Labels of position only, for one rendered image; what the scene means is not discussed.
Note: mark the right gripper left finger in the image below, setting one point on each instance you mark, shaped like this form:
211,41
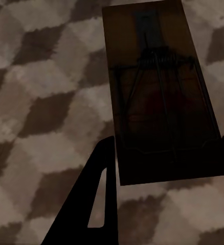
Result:
70,225

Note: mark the mousetrap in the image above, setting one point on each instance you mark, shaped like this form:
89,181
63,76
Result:
165,126

